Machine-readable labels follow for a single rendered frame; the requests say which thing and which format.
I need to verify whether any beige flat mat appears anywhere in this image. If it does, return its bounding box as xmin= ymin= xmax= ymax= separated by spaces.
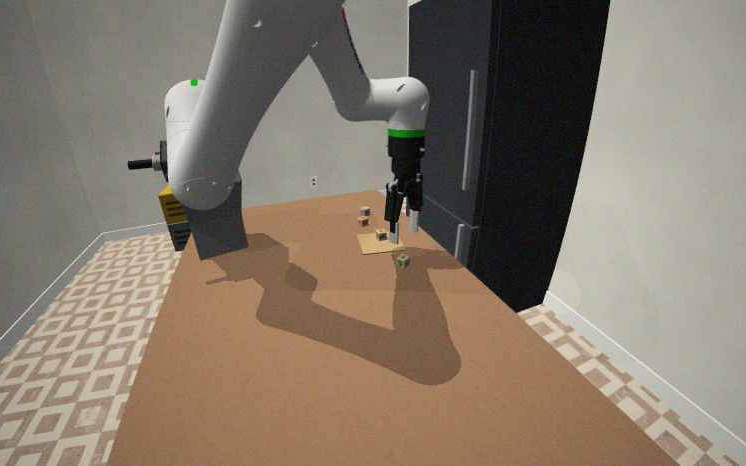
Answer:
xmin=357 ymin=232 xmax=405 ymax=255

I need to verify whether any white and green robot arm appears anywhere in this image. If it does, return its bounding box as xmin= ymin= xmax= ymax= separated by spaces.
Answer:
xmin=128 ymin=0 xmax=430 ymax=210

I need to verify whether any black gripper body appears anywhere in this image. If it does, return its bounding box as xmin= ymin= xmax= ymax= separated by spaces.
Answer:
xmin=391 ymin=158 xmax=421 ymax=193

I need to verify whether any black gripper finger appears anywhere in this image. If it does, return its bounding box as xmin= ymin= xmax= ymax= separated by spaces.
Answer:
xmin=407 ymin=174 xmax=423 ymax=233
xmin=384 ymin=179 xmax=410 ymax=245

